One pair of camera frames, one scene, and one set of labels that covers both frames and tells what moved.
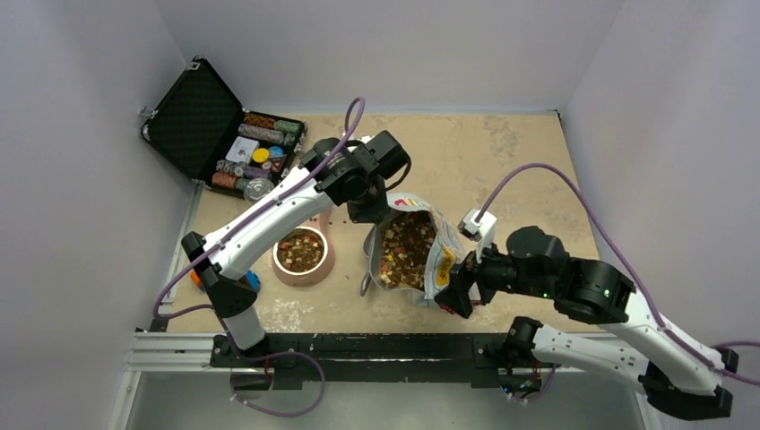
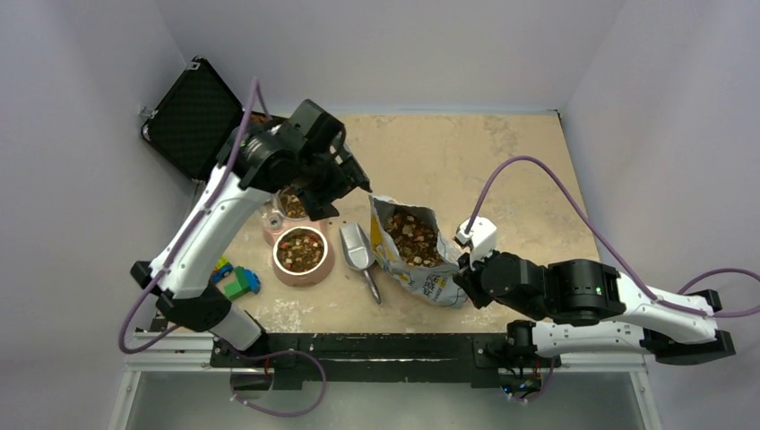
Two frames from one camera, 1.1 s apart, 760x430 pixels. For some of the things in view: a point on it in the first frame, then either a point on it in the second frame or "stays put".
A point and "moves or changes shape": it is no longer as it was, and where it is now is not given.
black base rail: [368, 356] stays put
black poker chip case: [201, 127] stays put
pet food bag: [413, 251] moves or changes shape
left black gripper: [373, 212] to [347, 174]
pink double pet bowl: [306, 255] stays put
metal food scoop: [372, 250] to [358, 252]
